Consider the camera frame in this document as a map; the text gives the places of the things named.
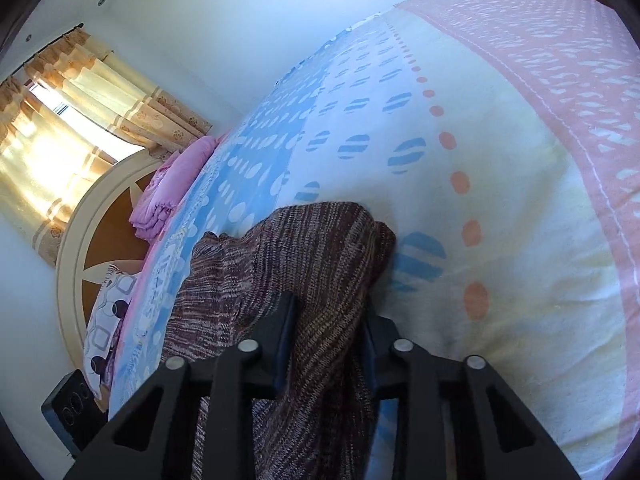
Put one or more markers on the black device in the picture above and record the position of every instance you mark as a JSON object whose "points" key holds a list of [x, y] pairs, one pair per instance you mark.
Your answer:
{"points": [[70, 405]]}

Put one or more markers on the brown knit sweater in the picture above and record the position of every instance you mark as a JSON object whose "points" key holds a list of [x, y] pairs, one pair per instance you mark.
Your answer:
{"points": [[320, 270]]}

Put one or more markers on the beige floral curtain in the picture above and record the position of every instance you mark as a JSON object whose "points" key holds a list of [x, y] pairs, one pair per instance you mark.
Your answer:
{"points": [[60, 160]]}

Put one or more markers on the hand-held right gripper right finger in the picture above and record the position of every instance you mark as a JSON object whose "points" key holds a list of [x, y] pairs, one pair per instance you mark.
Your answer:
{"points": [[371, 360]]}

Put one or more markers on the curtain rod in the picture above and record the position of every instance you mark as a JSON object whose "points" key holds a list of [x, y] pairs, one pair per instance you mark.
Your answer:
{"points": [[45, 50]]}

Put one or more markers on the cream wooden headboard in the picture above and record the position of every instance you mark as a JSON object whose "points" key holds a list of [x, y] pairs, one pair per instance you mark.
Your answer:
{"points": [[75, 260]]}

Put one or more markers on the printed bed sheet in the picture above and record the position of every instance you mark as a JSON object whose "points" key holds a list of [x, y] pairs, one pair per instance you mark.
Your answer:
{"points": [[500, 160]]}

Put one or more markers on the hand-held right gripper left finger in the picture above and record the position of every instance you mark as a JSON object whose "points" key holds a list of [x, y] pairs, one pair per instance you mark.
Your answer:
{"points": [[284, 355]]}

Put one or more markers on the folded pink quilt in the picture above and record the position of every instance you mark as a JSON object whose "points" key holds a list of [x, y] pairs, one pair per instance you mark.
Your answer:
{"points": [[170, 185]]}

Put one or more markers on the patterned white pillow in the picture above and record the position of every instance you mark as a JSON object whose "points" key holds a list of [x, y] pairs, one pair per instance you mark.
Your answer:
{"points": [[107, 320]]}

